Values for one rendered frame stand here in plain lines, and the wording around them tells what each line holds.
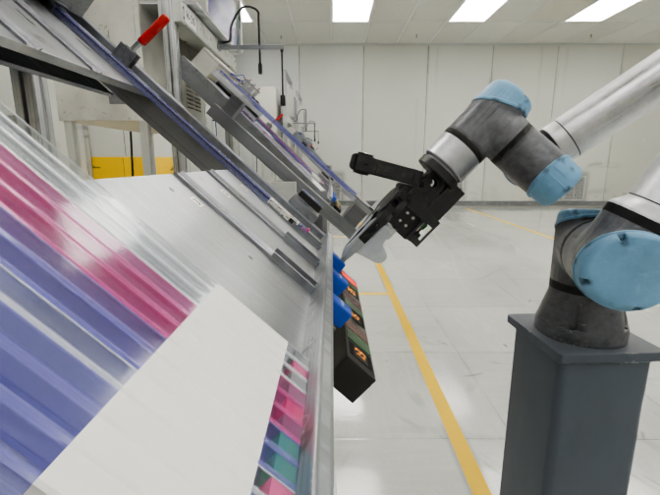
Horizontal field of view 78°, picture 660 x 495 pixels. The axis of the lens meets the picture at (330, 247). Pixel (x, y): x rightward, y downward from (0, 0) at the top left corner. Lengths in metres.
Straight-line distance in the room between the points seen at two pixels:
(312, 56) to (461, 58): 2.76
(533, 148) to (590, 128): 0.16
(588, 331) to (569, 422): 0.16
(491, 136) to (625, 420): 0.56
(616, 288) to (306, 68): 7.89
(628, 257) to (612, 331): 0.21
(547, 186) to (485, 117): 0.13
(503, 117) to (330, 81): 7.67
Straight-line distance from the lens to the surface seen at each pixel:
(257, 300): 0.33
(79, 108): 1.76
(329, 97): 8.23
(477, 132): 0.65
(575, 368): 0.83
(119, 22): 1.73
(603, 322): 0.84
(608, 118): 0.81
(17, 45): 0.52
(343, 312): 0.45
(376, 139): 8.20
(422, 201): 0.66
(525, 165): 0.66
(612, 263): 0.66
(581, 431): 0.90
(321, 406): 0.23
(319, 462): 0.20
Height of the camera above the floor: 0.86
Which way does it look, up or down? 12 degrees down
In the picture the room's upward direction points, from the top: straight up
